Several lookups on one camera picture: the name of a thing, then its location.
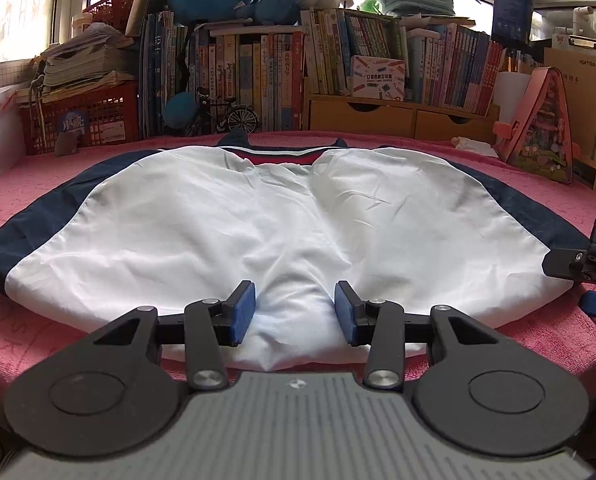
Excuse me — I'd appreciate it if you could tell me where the white and navy jacket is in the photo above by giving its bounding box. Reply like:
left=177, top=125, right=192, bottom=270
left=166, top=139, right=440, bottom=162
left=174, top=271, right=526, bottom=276
left=0, top=140, right=588, bottom=370

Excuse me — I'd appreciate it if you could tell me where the pink triangular toy house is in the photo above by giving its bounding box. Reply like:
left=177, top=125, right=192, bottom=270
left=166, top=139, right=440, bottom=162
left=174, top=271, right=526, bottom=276
left=494, top=67, right=578, bottom=184

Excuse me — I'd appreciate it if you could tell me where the crumpled white tissue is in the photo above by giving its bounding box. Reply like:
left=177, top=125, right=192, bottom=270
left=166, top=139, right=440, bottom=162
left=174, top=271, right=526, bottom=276
left=451, top=136, right=499, bottom=158

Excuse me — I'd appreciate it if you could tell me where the wooden desk drawer organizer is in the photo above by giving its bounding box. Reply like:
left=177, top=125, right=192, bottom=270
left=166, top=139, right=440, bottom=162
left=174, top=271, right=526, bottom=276
left=292, top=80, right=500, bottom=144

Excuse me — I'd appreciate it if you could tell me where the brown cardboard board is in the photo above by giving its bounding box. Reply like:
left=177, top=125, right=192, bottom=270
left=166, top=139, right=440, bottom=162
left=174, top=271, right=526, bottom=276
left=544, top=48, right=596, bottom=158

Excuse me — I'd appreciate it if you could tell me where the pink rabbit print towel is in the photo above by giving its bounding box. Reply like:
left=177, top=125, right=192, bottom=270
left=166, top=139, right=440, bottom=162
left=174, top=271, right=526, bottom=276
left=0, top=131, right=596, bottom=421

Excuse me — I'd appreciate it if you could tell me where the miniature bicycle model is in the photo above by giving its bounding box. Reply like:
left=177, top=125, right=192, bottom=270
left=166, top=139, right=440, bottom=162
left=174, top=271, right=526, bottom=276
left=185, top=91, right=261, bottom=136

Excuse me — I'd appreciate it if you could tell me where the blue plush ball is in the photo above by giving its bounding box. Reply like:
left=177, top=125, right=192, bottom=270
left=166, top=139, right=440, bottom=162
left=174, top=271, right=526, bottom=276
left=161, top=92, right=198, bottom=130

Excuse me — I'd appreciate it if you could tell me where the red plastic basket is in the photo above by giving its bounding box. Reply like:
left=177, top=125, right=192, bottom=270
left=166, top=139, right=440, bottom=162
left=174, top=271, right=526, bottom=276
left=20, top=81, right=138, bottom=156

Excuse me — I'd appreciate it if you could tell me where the row of upright books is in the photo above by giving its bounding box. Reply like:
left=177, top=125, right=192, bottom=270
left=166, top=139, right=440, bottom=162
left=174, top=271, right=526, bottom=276
left=138, top=9, right=505, bottom=136

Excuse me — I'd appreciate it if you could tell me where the dark blue box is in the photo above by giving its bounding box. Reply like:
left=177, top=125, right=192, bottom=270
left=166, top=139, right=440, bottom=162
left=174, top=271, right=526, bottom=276
left=491, top=0, right=533, bottom=48

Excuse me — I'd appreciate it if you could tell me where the stack of papers and notebooks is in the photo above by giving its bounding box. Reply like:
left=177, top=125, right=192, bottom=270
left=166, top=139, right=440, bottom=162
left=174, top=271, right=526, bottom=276
left=16, top=23, right=138, bottom=104

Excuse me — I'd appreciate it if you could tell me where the folded green cloth stack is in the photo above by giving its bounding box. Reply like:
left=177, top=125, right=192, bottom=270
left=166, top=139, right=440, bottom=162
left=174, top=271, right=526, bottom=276
left=377, top=0, right=455, bottom=18

